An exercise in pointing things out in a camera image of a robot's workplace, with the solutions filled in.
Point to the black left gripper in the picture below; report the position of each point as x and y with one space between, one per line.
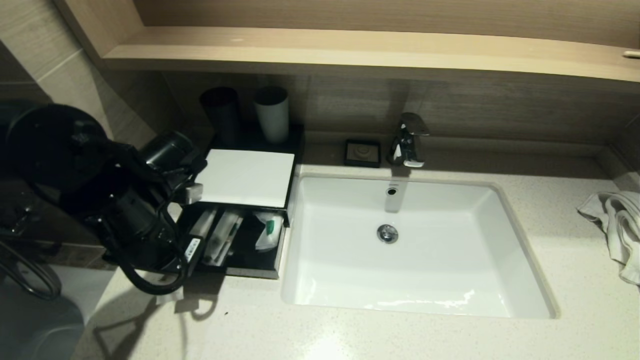
187 247

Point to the long clear toothbrush packet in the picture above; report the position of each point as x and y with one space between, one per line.
202 222

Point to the clear toothbrush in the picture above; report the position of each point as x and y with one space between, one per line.
227 230

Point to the black tray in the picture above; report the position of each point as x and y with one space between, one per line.
250 262

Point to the white sachet with green square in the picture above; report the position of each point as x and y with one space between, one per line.
262 216

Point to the small plain white sachet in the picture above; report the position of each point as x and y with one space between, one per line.
270 235

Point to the grey plastic cup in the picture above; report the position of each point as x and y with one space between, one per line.
272 120

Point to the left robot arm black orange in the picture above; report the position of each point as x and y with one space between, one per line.
75 155

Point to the black amenity box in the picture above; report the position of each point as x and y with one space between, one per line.
297 150

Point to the black cup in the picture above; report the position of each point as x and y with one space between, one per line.
222 115

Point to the metal valve fixture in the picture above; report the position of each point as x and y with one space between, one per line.
17 220

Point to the black soap dish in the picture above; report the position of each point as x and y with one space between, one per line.
362 152

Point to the chrome drain stopper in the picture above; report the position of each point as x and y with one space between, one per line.
387 234

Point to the white sink basin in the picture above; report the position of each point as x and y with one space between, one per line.
425 270

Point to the chrome faucet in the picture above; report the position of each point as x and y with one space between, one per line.
407 145

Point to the white towel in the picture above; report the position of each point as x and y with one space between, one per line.
620 225

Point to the small pale stick on shelf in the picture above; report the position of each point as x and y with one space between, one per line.
631 53

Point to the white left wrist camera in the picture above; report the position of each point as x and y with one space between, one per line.
194 193

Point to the wooden wall shelf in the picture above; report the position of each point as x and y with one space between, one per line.
400 47

